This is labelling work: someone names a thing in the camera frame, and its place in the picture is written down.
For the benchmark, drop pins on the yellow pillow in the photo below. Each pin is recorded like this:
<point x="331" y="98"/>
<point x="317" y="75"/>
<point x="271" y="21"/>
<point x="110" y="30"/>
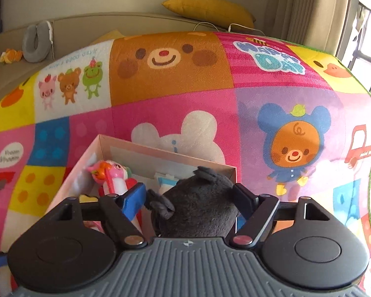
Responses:
<point x="210" y="9"/>

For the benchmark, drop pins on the grey neck pillow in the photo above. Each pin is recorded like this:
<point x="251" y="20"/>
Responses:
<point x="29" y="46"/>

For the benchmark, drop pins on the orange plush toy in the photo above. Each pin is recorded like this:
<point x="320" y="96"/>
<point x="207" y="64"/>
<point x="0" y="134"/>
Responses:
<point x="10" y="56"/>

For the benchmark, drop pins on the window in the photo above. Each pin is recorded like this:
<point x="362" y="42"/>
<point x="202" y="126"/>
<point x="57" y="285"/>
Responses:
<point x="363" y="31"/>

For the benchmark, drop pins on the beige sofa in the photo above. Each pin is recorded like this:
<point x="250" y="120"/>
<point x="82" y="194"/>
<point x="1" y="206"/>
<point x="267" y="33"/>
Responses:
<point x="95" y="24"/>

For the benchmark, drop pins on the blue white tissue packet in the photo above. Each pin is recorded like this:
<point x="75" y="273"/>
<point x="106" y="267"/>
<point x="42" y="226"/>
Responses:
<point x="165" y="185"/>

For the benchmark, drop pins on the white red rocket toy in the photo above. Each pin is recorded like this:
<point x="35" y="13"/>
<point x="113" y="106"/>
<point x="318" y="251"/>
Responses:
<point x="123" y="187"/>

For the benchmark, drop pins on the pink cardboard box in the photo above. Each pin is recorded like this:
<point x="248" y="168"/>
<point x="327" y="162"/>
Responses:
<point x="136" y="157"/>

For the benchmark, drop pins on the beige curtain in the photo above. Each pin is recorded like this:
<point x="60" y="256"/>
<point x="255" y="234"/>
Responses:
<point x="312" y="6"/>

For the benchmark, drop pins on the colourful printed play mat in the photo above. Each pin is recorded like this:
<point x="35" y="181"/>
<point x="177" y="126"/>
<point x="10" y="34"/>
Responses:
<point x="266" y="99"/>

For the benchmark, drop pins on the pink pig toy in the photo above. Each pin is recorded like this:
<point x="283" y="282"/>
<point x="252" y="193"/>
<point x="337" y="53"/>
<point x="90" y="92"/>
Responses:
<point x="109" y="173"/>

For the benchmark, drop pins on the black plush toy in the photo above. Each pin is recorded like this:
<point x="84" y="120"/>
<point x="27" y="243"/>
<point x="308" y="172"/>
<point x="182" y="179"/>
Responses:
<point x="198" y="204"/>

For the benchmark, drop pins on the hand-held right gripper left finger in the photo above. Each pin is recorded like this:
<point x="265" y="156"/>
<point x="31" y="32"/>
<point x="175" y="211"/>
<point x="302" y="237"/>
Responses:
<point x="133" y="201"/>

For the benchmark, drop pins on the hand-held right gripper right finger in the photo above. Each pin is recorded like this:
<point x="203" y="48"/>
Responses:
<point x="244" y="199"/>

